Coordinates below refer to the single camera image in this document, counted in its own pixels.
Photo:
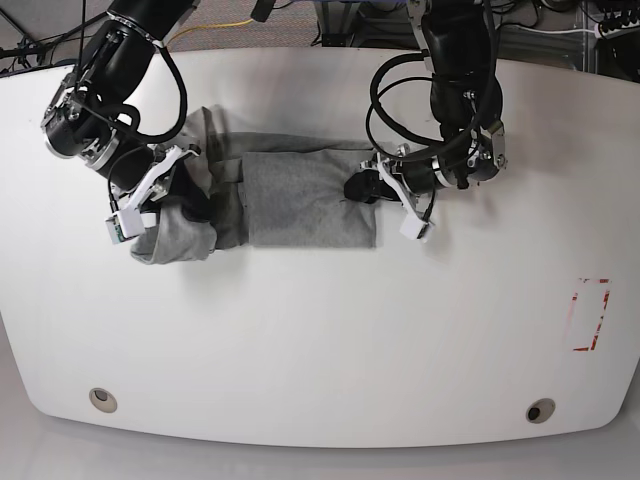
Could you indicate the grey T-shirt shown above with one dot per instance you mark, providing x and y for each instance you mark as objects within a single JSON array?
[{"x": 261, "y": 189}]

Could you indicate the white power strip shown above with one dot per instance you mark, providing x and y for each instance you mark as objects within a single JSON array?
[{"x": 618, "y": 23}]

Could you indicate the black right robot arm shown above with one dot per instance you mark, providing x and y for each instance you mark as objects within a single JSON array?
[{"x": 123, "y": 48}]

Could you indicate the left table grommet hole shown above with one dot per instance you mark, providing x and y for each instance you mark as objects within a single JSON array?
[{"x": 103, "y": 400}]

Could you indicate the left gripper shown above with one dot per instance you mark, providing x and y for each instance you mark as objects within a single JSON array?
[{"x": 484, "y": 158}]

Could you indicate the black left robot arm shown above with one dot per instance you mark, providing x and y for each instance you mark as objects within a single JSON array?
[{"x": 458, "y": 41}]

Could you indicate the table grommet hole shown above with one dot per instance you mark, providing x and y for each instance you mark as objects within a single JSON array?
[
  {"x": 540, "y": 411},
  {"x": 103, "y": 400}
]

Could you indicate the red tape rectangle marking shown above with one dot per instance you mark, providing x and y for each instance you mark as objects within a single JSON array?
[{"x": 587, "y": 311}]

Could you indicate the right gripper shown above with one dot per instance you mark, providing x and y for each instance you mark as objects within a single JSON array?
[{"x": 76, "y": 123}]

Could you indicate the right table grommet hole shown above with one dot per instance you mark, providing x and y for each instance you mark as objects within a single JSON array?
[{"x": 540, "y": 411}]

